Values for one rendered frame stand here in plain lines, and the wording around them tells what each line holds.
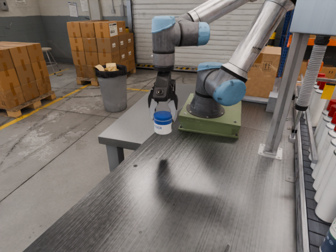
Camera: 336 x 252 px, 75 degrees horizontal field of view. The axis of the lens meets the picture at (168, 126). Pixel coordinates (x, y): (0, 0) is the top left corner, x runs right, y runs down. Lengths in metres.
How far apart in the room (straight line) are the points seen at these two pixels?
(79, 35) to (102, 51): 0.50
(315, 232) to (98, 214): 0.56
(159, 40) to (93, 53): 3.81
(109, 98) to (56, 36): 4.18
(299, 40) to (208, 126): 0.48
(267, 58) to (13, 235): 1.99
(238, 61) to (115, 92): 2.50
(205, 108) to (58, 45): 6.40
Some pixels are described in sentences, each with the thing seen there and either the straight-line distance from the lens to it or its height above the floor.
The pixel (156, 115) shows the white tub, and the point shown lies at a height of 1.00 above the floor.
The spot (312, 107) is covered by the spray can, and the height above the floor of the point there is 0.97.
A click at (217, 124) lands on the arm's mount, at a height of 0.89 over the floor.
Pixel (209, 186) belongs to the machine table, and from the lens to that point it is 0.76.
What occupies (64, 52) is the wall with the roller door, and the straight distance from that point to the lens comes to 7.11.
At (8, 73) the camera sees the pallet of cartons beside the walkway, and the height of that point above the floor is 0.59.
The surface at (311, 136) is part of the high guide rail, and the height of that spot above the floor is 0.96.
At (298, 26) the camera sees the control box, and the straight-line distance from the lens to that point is 0.78.
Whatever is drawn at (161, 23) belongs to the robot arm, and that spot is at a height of 1.31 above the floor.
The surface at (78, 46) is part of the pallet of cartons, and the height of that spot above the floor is 0.73.
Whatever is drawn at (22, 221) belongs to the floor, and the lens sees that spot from 2.01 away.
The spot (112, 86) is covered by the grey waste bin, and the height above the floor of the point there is 0.40.
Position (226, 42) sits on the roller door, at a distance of 5.22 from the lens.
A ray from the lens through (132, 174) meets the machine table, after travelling 0.81.
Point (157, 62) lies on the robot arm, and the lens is 0.76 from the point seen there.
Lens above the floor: 1.35
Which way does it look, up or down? 28 degrees down
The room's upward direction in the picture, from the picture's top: straight up
